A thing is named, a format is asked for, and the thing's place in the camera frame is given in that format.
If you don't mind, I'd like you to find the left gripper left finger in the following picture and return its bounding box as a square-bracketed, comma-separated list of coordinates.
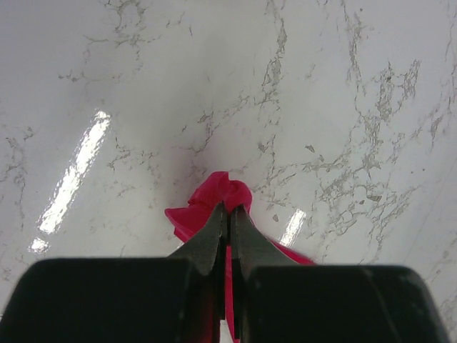
[1, 204, 227, 342]

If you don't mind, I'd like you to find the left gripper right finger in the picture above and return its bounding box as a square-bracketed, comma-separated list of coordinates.
[230, 207, 449, 342]

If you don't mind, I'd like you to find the pink t-shirt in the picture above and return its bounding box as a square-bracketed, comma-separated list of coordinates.
[164, 171, 317, 343]

